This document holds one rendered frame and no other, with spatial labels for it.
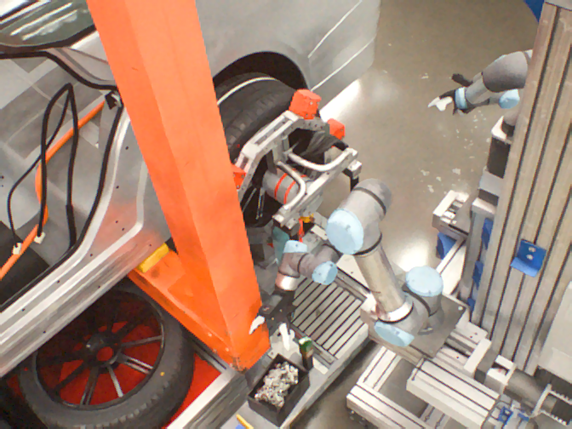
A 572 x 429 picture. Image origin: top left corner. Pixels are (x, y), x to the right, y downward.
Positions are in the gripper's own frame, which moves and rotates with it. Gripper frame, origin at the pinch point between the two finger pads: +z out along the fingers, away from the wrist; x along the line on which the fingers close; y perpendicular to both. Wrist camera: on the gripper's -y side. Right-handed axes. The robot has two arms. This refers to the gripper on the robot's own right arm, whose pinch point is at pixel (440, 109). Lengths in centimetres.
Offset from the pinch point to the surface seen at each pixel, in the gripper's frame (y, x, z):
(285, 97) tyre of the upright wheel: 1, -67, 17
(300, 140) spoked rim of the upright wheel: 2, -44, 37
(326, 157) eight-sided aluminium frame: 9.4, -35.0, 34.4
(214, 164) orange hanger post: 58, -124, -14
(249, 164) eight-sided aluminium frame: 26, -80, 27
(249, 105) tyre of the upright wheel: 4, -79, 22
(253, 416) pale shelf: 102, -62, 75
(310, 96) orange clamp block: 4, -61, 9
